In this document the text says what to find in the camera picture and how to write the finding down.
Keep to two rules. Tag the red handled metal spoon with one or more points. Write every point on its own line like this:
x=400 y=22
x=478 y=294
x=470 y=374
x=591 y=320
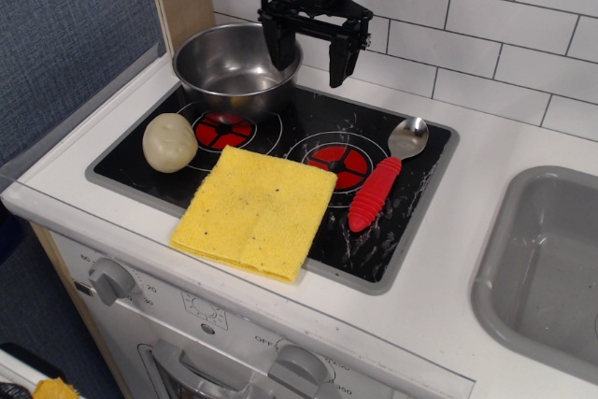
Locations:
x=408 y=139

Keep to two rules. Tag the grey sink basin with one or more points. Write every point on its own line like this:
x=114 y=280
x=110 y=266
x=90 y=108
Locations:
x=535 y=291

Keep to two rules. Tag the grey oven knob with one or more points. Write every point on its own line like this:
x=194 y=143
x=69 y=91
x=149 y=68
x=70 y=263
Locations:
x=110 y=280
x=299 y=371

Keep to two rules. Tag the yellow rag bottom corner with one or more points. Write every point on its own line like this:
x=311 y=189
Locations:
x=54 y=388

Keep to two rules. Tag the cream toy potato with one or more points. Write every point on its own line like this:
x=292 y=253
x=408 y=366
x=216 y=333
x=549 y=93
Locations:
x=169 y=143

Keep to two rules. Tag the stainless steel pot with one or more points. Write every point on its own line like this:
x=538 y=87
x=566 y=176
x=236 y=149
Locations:
x=227 y=69

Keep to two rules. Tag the grey oven door handle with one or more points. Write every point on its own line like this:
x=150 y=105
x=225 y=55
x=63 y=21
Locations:
x=205 y=374

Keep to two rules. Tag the grey right oven knob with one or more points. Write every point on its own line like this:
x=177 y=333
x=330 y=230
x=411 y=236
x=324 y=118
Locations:
x=299 y=371

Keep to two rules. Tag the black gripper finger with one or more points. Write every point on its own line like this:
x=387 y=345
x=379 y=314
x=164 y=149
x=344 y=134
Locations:
x=344 y=51
x=280 y=40

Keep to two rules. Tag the grey left oven knob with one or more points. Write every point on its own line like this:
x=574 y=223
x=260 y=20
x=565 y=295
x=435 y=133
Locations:
x=110 y=280

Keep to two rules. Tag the yellow folded cloth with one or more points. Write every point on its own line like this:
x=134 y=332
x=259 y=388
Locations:
x=257 y=213

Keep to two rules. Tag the black toy stovetop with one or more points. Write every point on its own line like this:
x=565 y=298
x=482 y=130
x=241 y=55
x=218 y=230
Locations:
x=315 y=132

